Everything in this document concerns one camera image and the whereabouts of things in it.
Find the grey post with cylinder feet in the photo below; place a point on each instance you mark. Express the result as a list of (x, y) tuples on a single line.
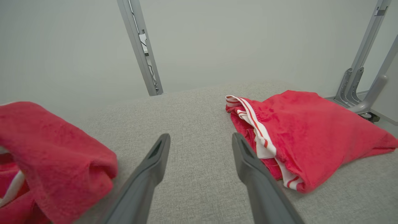
[(136, 46)]

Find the red shorts white trim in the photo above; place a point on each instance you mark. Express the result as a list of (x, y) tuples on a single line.
[(56, 149)]

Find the red Bulls jersey white sleeves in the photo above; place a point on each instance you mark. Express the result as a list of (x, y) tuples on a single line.
[(311, 130)]

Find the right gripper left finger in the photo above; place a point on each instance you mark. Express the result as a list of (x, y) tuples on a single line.
[(140, 193)]

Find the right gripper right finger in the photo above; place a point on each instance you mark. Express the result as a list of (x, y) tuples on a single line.
[(264, 196)]

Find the black caster wheel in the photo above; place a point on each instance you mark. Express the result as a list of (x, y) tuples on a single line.
[(371, 117)]

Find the grey metal frame stand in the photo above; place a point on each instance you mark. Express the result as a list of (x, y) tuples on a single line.
[(368, 40)]

